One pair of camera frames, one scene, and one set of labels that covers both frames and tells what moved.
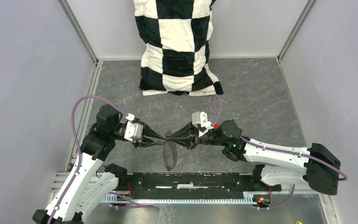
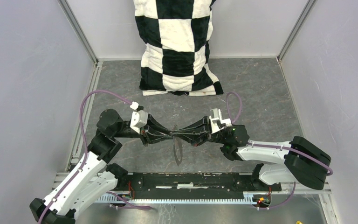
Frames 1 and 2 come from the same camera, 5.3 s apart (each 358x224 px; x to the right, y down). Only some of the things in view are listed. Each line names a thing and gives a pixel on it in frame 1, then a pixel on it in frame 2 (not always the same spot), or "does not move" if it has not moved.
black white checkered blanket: x=176 y=35 does not move
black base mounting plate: x=185 y=185 does not move
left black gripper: x=144 y=140 -> x=147 y=133
